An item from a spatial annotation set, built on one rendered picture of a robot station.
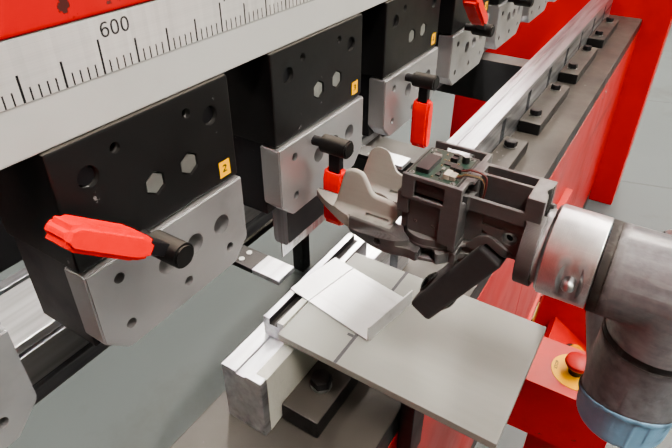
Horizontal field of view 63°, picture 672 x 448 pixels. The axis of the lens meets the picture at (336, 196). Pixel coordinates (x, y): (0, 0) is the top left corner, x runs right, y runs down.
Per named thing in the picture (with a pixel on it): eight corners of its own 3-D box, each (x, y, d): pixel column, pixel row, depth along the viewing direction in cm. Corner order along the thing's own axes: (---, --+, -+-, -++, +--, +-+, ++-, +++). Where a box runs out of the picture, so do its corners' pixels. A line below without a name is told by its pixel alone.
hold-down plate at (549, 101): (538, 136, 135) (540, 125, 134) (516, 131, 138) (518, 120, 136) (567, 96, 157) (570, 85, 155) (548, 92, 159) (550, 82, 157)
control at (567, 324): (597, 465, 87) (630, 390, 77) (496, 419, 94) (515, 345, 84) (615, 376, 101) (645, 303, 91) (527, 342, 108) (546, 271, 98)
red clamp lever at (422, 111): (426, 152, 70) (434, 78, 65) (397, 144, 72) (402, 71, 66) (432, 146, 71) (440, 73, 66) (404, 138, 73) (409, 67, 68)
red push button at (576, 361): (585, 389, 85) (591, 373, 83) (558, 378, 87) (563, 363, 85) (589, 371, 88) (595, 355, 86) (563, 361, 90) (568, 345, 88)
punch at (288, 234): (289, 260, 63) (285, 189, 58) (275, 254, 64) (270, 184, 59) (336, 217, 70) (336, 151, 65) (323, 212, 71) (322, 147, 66)
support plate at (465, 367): (495, 451, 53) (496, 444, 53) (277, 339, 65) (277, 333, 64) (545, 332, 66) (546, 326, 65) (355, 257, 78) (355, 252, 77)
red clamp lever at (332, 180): (343, 231, 56) (344, 145, 50) (310, 219, 58) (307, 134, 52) (352, 222, 57) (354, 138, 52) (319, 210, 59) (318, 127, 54)
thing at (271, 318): (284, 343, 67) (283, 325, 66) (265, 333, 69) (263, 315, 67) (366, 255, 81) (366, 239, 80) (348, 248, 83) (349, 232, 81)
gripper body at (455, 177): (431, 136, 51) (567, 172, 45) (423, 213, 55) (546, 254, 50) (392, 172, 45) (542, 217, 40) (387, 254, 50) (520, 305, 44)
